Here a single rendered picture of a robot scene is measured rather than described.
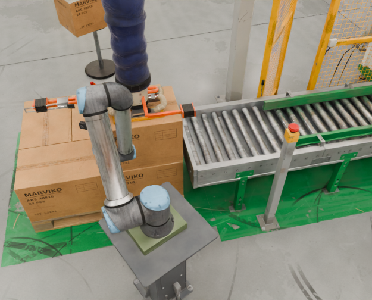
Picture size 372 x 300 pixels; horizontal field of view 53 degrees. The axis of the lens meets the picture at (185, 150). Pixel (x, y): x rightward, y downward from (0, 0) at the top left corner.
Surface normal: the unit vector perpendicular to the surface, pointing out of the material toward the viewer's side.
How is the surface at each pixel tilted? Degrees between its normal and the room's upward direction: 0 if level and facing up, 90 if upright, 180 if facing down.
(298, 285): 0
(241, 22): 90
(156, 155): 90
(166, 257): 0
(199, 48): 0
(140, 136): 90
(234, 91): 90
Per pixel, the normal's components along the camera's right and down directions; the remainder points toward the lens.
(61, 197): 0.22, 0.70
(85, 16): 0.63, 0.55
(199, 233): 0.00, -0.70
